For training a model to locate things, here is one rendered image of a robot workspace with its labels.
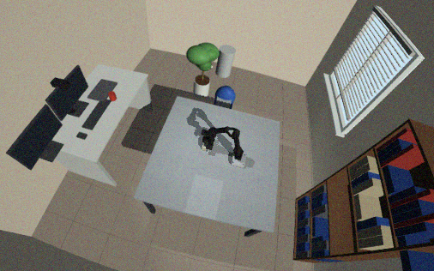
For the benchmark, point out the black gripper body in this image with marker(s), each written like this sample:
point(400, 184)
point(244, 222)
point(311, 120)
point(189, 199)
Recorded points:
point(210, 144)

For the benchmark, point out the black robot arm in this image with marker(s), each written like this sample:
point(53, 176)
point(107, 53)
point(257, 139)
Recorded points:
point(211, 134)

